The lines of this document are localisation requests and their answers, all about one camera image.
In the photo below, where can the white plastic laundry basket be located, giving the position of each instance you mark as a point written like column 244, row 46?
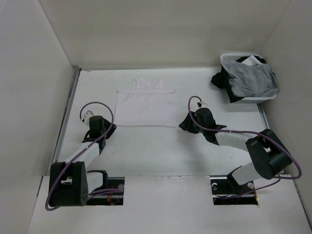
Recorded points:
column 238, row 55

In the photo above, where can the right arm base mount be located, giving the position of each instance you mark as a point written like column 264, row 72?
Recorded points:
column 226, row 191

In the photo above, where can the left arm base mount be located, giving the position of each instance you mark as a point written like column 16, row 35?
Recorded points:
column 110, row 194

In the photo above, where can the white tank top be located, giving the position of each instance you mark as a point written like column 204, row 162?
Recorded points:
column 147, row 104

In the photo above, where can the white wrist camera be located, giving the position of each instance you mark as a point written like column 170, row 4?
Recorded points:
column 202, row 104
column 86, row 117

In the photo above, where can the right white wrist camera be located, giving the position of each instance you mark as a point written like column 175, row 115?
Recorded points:
column 202, row 104

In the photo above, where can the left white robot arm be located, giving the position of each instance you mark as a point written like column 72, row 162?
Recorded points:
column 70, row 183

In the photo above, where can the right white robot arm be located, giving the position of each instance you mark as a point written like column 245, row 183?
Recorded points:
column 267, row 158

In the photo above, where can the black tank top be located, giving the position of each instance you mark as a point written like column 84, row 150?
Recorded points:
column 220, row 80

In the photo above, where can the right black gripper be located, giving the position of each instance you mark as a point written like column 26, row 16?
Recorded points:
column 186, row 125

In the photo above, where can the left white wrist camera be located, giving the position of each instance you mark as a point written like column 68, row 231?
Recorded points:
column 86, row 117

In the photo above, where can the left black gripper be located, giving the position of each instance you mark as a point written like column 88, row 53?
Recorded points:
column 108, row 126

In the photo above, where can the grey tank top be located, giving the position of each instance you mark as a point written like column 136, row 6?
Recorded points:
column 256, row 80

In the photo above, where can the white garment in basket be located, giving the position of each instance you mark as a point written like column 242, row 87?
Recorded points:
column 251, row 61

